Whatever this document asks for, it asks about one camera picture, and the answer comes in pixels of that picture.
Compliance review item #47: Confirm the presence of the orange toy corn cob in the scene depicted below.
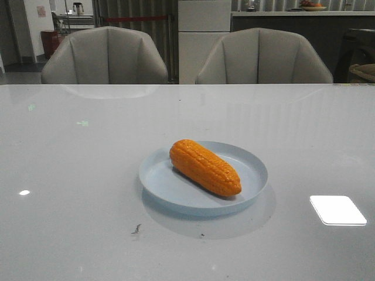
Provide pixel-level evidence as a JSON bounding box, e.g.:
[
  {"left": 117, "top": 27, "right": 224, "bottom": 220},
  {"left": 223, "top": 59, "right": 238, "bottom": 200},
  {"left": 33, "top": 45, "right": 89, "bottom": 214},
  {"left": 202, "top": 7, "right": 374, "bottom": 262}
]
[{"left": 169, "top": 139, "right": 242, "bottom": 197}]

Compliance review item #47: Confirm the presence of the light blue round plate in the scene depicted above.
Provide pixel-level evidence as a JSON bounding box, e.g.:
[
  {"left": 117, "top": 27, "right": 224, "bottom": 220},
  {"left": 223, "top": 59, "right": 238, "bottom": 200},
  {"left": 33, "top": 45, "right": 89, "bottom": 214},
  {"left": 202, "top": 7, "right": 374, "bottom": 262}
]
[{"left": 139, "top": 141, "right": 268, "bottom": 217}]

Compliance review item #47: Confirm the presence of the right grey upholstered chair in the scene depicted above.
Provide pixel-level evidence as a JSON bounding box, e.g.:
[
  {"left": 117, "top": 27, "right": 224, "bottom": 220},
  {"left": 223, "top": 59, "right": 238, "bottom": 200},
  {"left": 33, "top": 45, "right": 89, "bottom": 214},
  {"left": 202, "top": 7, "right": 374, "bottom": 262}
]
[{"left": 195, "top": 28, "right": 333, "bottom": 84}]

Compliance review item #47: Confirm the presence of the grey upholstered chair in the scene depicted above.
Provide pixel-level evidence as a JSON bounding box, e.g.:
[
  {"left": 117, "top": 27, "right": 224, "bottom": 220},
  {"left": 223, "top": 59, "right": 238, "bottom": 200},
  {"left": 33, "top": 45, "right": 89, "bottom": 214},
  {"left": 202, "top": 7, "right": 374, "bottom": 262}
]
[
  {"left": 41, "top": 26, "right": 168, "bottom": 84},
  {"left": 195, "top": 28, "right": 333, "bottom": 84}
]

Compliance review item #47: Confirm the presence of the white cabinet with drawers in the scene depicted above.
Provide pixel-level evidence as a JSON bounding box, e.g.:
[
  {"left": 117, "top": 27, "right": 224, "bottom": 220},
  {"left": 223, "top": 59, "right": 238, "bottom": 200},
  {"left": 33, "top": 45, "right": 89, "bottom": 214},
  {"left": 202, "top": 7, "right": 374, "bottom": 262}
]
[{"left": 178, "top": 1, "right": 231, "bottom": 84}]

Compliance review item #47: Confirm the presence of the left grey upholstered chair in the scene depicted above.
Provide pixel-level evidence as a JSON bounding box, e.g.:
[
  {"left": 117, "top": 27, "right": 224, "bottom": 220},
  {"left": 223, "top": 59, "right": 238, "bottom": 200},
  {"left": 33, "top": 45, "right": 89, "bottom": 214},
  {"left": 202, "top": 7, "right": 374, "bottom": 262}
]
[{"left": 41, "top": 26, "right": 168, "bottom": 84}]

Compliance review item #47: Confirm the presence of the red barrier belt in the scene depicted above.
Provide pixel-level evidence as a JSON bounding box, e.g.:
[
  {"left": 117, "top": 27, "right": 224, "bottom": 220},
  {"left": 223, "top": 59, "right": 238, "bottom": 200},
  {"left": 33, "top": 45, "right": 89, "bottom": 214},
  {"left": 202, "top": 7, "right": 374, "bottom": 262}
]
[{"left": 103, "top": 15, "right": 169, "bottom": 23}]

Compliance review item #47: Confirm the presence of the red waste bin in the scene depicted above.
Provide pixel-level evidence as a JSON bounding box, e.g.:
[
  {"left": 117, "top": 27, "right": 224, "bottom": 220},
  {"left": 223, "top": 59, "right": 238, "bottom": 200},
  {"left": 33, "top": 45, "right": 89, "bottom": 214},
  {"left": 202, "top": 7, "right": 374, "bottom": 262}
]
[{"left": 40, "top": 30, "right": 59, "bottom": 59}]

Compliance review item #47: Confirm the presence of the metal folding table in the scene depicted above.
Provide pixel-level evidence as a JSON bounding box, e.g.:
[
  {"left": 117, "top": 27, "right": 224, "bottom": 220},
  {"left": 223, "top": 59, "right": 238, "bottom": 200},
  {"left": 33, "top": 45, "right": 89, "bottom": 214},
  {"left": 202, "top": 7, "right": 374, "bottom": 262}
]
[{"left": 54, "top": 14, "right": 95, "bottom": 35}]

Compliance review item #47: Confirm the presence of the dark grey counter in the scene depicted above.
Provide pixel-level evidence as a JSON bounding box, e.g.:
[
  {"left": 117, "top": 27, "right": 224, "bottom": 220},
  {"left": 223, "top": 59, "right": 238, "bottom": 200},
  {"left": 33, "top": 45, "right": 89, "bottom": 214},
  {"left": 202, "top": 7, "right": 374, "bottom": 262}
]
[{"left": 231, "top": 11, "right": 374, "bottom": 72}]

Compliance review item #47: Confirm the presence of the fruit bowl on counter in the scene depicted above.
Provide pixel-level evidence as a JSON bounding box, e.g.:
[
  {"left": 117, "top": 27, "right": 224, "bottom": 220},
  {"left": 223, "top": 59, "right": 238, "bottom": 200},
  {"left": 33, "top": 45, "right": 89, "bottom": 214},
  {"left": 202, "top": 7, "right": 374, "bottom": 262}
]
[{"left": 299, "top": 0, "right": 326, "bottom": 12}]

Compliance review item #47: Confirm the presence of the beige cushion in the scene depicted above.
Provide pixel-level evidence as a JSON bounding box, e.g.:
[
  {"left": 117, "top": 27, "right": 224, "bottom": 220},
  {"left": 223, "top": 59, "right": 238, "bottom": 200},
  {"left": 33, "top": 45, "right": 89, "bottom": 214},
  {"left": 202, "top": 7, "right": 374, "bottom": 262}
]
[{"left": 349, "top": 64, "right": 375, "bottom": 83}]

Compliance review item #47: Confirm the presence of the pink wall notice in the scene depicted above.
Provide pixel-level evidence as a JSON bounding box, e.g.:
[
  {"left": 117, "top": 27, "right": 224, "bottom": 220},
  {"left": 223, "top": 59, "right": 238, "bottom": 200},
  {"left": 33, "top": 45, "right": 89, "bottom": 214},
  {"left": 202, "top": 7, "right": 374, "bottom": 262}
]
[{"left": 36, "top": 6, "right": 46, "bottom": 18}]

